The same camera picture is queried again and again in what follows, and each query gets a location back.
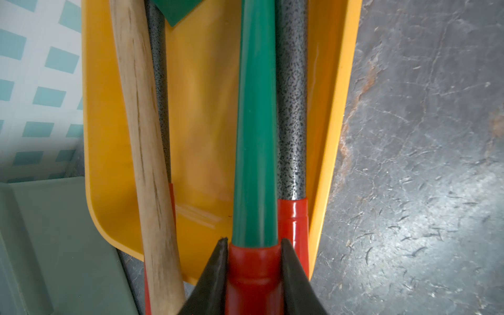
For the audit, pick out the wooden handled small hoe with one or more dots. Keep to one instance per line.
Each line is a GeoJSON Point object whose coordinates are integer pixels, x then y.
{"type": "Point", "coordinates": [161, 256]}

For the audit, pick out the yellow plastic tray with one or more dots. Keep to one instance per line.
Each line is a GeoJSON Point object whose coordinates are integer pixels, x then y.
{"type": "Point", "coordinates": [202, 76]}

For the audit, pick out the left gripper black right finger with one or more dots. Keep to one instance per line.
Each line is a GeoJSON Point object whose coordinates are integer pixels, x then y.
{"type": "Point", "coordinates": [299, 296]}

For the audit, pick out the green handled small hoe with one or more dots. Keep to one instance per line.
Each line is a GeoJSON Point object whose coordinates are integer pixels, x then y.
{"type": "Point", "coordinates": [254, 272]}

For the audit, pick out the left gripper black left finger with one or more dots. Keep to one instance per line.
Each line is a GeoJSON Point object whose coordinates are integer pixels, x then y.
{"type": "Point", "coordinates": [209, 295]}

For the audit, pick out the translucent green storage box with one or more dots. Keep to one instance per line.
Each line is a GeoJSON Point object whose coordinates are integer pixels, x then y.
{"type": "Point", "coordinates": [53, 259]}

